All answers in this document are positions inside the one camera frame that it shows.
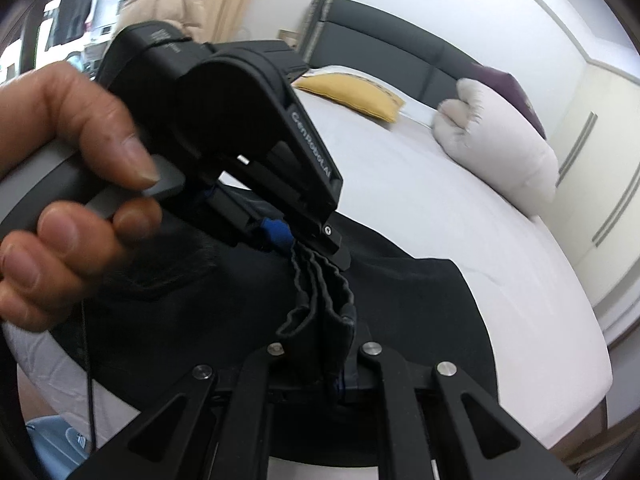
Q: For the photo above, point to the bed with grey headboard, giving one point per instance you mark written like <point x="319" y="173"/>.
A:
<point x="425" y="185"/>

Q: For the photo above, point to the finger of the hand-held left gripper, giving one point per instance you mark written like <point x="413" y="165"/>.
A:
<point x="332" y="245"/>
<point x="272" y="232"/>

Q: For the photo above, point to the beige curtain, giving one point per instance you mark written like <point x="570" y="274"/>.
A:
<point x="235" y="0"/>

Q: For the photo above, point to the beige puffer jacket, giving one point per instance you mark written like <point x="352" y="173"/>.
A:
<point x="170" y="0"/>

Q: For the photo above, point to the person's left hand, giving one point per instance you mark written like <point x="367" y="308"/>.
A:
<point x="65" y="105"/>

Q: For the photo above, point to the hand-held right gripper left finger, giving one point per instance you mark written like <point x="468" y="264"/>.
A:
<point x="265" y="375"/>

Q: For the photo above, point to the purple pillow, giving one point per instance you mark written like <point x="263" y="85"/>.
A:
<point x="515" y="95"/>

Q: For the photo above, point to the black denim pants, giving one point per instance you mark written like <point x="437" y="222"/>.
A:
<point x="425" y="310"/>

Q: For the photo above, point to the white wardrobe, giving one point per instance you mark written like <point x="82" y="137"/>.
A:
<point x="610" y="135"/>

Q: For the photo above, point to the folded white duvet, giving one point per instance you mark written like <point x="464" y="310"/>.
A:
<point x="500" y="160"/>

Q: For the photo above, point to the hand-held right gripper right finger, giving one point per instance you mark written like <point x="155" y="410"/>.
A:
<point x="385" y="375"/>

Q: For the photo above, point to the yellow pillow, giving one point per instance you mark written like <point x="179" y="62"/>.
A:
<point x="355" y="95"/>

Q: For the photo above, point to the white pillow with patterned band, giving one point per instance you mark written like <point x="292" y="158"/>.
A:
<point x="415" y="112"/>

